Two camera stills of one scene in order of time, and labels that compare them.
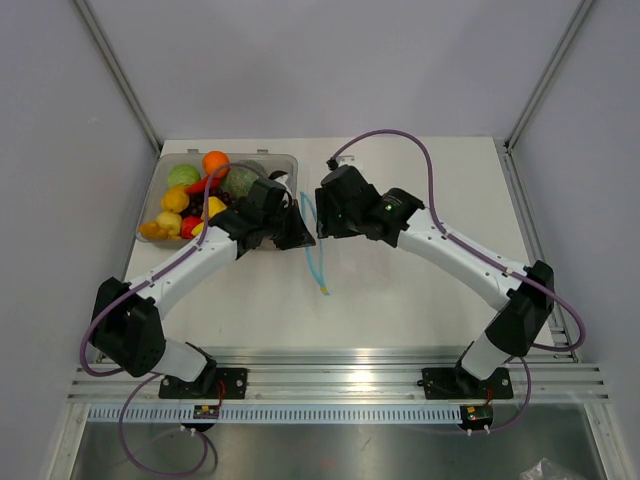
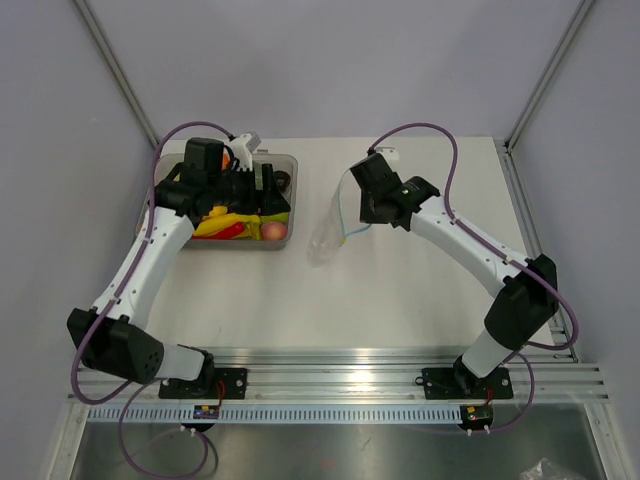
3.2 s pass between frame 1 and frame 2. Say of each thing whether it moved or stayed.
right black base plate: stayed
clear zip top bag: moved
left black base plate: stayed
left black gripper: moved
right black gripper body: moved
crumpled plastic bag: stayed
